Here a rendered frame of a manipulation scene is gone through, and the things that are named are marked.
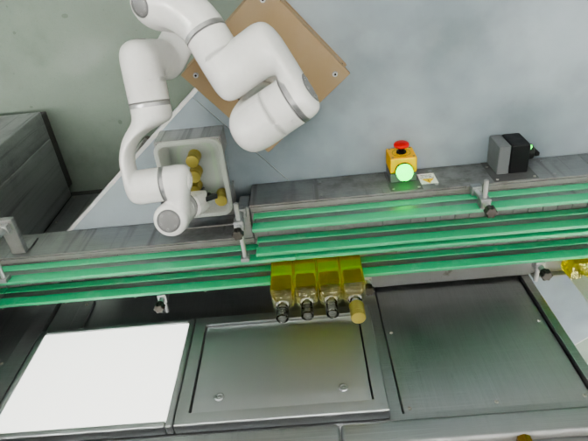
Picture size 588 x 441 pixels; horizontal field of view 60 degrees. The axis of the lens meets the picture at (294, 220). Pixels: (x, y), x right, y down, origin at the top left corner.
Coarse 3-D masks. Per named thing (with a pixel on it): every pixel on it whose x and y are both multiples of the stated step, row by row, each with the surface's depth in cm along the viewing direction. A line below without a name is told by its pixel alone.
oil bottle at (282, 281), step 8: (272, 264) 132; (280, 264) 131; (288, 264) 131; (272, 272) 129; (280, 272) 129; (288, 272) 128; (272, 280) 126; (280, 280) 126; (288, 280) 126; (272, 288) 124; (280, 288) 123; (288, 288) 123; (272, 296) 122; (280, 296) 122; (288, 296) 122; (272, 304) 124
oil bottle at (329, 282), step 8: (336, 256) 132; (320, 264) 129; (328, 264) 129; (336, 264) 129; (320, 272) 127; (328, 272) 126; (336, 272) 126; (320, 280) 124; (328, 280) 124; (336, 280) 123; (320, 288) 122; (328, 288) 121; (336, 288) 121; (320, 296) 122; (328, 296) 121; (336, 296) 121
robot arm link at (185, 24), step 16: (144, 0) 93; (160, 0) 92; (176, 0) 92; (192, 0) 92; (144, 16) 95; (160, 16) 94; (176, 16) 93; (192, 16) 93; (208, 16) 93; (176, 32) 96; (192, 32) 93
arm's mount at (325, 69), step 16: (256, 0) 111; (272, 0) 111; (240, 16) 112; (256, 16) 112; (272, 16) 112; (288, 16) 112; (288, 32) 114; (304, 32) 114; (304, 48) 116; (320, 48) 116; (192, 64) 118; (304, 64) 118; (320, 64) 118; (336, 64) 118; (192, 80) 120; (320, 80) 120; (336, 80) 120; (208, 96) 122; (320, 96) 122; (224, 112) 124
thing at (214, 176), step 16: (160, 144) 127; (176, 144) 128; (192, 144) 135; (208, 144) 135; (160, 160) 130; (176, 160) 138; (208, 160) 138; (224, 160) 130; (208, 176) 140; (224, 176) 132; (208, 208) 140; (224, 208) 139
